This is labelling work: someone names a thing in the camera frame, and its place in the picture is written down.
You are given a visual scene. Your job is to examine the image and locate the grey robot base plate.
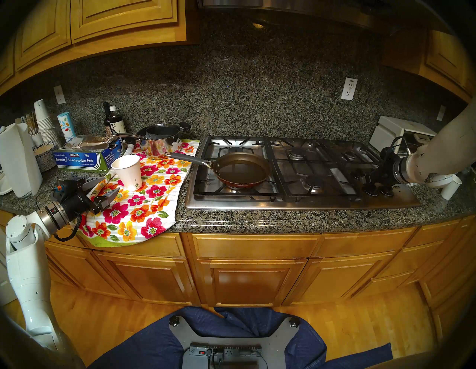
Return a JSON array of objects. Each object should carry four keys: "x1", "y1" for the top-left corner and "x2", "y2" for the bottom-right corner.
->
[{"x1": 169, "y1": 315, "x2": 300, "y2": 369}]

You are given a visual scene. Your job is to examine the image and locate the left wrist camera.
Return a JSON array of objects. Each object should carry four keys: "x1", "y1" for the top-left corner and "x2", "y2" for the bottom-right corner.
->
[{"x1": 53, "y1": 180, "x2": 75, "y2": 196}]

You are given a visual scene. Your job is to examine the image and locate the blue foil sheet box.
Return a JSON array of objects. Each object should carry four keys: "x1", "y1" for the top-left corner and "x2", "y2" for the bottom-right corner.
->
[{"x1": 53, "y1": 135, "x2": 125, "y2": 172}]

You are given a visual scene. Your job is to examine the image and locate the soy sauce bottle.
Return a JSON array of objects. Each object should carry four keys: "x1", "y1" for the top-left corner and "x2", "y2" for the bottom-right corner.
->
[{"x1": 108, "y1": 105, "x2": 127, "y2": 135}]

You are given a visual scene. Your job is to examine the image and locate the white toaster oven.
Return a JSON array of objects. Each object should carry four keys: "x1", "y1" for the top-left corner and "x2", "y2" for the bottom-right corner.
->
[{"x1": 369, "y1": 116, "x2": 437, "y2": 153}]

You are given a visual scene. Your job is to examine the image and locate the wooden lower cabinets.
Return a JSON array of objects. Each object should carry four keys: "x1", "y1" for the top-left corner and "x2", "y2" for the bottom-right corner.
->
[{"x1": 0, "y1": 210, "x2": 476, "y2": 335}]

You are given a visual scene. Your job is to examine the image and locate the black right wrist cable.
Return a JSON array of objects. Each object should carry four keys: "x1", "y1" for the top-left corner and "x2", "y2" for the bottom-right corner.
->
[{"x1": 390, "y1": 136, "x2": 411, "y2": 158}]

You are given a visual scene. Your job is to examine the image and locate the white utensil holder cup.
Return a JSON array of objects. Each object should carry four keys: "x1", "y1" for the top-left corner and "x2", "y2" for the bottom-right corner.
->
[{"x1": 22, "y1": 113, "x2": 45, "y2": 146}]

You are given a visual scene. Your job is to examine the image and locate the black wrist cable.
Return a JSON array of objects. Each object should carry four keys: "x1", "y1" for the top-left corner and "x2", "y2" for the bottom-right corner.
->
[
  {"x1": 390, "y1": 136, "x2": 411, "y2": 158},
  {"x1": 54, "y1": 215, "x2": 83, "y2": 242}
]

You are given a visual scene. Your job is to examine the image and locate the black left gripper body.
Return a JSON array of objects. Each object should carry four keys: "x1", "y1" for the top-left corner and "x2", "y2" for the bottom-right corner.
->
[{"x1": 61, "y1": 192, "x2": 101, "y2": 218}]

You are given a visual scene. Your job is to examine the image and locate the white paper cup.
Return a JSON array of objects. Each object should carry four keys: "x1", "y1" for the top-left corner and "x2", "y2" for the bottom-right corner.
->
[
  {"x1": 111, "y1": 154, "x2": 142, "y2": 191},
  {"x1": 441, "y1": 174, "x2": 463, "y2": 200}
]

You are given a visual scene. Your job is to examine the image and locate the stainless steel saucepan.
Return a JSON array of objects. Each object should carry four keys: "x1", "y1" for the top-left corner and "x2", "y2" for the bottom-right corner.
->
[{"x1": 112, "y1": 122, "x2": 192, "y2": 160}]

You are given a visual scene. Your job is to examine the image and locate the wooden upper cabinet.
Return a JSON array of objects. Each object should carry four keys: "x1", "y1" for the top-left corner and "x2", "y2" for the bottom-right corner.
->
[
  {"x1": 383, "y1": 28, "x2": 476, "y2": 103},
  {"x1": 0, "y1": 0, "x2": 186, "y2": 95}
]

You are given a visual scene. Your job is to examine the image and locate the patterned salt canister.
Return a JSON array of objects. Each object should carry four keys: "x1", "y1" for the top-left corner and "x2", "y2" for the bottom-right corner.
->
[{"x1": 57, "y1": 112, "x2": 76, "y2": 141}]

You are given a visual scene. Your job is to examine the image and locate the white paper towel roll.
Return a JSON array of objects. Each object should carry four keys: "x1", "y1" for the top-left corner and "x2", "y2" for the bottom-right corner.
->
[{"x1": 0, "y1": 123, "x2": 43, "y2": 198}]

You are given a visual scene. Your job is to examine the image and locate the blue moving blanket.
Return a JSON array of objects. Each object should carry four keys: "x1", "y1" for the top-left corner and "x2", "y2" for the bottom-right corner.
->
[{"x1": 89, "y1": 307, "x2": 393, "y2": 369}]

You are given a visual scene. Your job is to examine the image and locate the grey power strip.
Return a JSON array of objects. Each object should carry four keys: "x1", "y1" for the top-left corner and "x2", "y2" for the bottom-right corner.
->
[{"x1": 190, "y1": 344, "x2": 263, "y2": 359}]

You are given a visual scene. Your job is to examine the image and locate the black cast iron grate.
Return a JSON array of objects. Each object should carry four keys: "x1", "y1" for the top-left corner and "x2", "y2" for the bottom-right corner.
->
[
  {"x1": 337, "y1": 141, "x2": 383, "y2": 167},
  {"x1": 193, "y1": 137, "x2": 281, "y2": 197},
  {"x1": 266, "y1": 137, "x2": 356, "y2": 196}
]

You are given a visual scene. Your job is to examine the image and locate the white wall outlet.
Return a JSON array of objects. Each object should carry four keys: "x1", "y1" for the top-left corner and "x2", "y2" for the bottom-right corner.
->
[{"x1": 341, "y1": 77, "x2": 358, "y2": 101}]

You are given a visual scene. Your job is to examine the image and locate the stainless steel gas cooktop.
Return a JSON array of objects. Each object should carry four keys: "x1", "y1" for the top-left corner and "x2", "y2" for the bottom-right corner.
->
[{"x1": 185, "y1": 136, "x2": 421, "y2": 211}]

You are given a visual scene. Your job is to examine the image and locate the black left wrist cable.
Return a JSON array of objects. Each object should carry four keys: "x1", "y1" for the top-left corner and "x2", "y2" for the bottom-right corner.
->
[{"x1": 54, "y1": 215, "x2": 83, "y2": 242}]

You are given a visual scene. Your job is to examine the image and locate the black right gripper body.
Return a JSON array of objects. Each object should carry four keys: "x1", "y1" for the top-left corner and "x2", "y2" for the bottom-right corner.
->
[{"x1": 366, "y1": 149, "x2": 400, "y2": 188}]

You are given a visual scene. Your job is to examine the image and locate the floral kitchen towel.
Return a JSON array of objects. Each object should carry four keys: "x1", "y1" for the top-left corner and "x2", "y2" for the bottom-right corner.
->
[{"x1": 76, "y1": 139, "x2": 200, "y2": 248}]

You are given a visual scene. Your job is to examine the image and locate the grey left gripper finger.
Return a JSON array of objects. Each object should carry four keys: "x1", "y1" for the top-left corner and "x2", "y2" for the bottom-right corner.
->
[
  {"x1": 94, "y1": 188, "x2": 120, "y2": 211},
  {"x1": 83, "y1": 177, "x2": 107, "y2": 192}
]

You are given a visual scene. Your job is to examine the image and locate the brown frying pan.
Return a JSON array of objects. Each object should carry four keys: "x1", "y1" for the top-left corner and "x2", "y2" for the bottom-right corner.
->
[{"x1": 166, "y1": 152, "x2": 272, "y2": 189}]

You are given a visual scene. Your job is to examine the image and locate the stack of paper cups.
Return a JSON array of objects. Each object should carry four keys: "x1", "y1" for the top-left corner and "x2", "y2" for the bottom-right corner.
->
[{"x1": 33, "y1": 99, "x2": 60, "y2": 146}]

